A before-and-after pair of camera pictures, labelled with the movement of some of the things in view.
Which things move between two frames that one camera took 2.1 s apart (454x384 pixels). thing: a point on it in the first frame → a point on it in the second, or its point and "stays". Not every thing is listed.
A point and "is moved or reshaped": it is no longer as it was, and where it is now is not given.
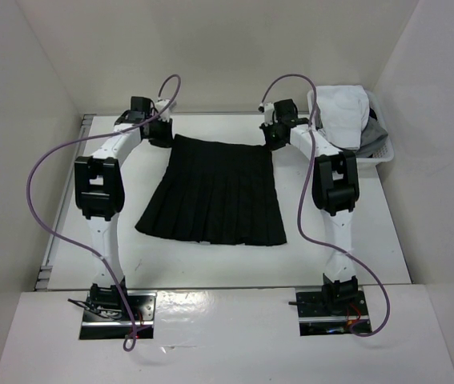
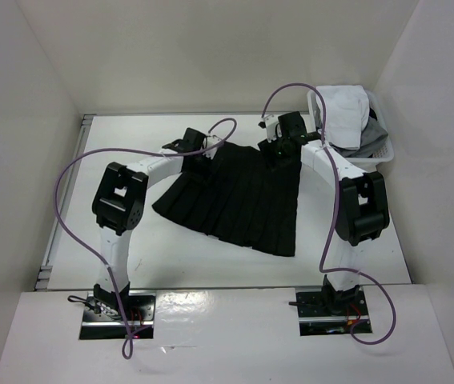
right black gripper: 271,144 → 271,159
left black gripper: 166,139 → 204,173
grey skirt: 372,134 stays
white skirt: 344,111 stays
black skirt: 216,193 is moved or reshaped
